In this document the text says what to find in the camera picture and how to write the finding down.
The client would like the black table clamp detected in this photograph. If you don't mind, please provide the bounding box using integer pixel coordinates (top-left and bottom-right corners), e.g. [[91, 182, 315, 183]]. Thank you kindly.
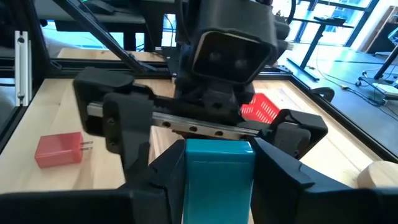
[[310, 86, 336, 103]]

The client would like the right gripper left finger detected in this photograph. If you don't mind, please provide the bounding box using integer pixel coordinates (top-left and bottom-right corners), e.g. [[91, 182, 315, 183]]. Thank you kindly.
[[0, 139, 187, 224]]

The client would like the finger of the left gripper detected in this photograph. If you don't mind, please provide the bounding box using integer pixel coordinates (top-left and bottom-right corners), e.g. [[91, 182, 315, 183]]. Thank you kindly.
[[259, 123, 312, 159], [103, 92, 154, 181]]

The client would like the pink wall charger block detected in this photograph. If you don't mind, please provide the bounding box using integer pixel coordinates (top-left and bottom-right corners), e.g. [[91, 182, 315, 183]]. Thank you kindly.
[[34, 131, 94, 169]]

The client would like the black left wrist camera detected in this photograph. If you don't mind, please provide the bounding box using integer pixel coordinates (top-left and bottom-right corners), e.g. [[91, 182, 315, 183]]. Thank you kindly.
[[186, 0, 280, 85]]

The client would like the red plastic basket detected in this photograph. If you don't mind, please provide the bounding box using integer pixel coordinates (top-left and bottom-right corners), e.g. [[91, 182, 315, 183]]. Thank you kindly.
[[240, 92, 282, 124]]

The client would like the teal power bank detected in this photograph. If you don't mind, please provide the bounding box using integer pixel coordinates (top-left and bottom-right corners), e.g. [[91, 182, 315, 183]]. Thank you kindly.
[[182, 138, 256, 224]]

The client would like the black floor stand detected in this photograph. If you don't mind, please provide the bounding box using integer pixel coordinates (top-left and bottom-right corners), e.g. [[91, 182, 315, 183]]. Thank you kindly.
[[287, 15, 348, 82]]

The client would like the silver aluminium extrusion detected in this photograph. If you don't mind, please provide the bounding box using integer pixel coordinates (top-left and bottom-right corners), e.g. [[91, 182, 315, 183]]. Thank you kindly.
[[14, 30, 32, 107]]

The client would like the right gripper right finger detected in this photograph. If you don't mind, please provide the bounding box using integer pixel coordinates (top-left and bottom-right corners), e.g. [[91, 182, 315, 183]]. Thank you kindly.
[[251, 136, 398, 224]]

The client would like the white shade table lamp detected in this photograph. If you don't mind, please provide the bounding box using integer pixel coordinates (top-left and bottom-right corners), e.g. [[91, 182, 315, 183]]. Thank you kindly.
[[356, 160, 398, 190]]

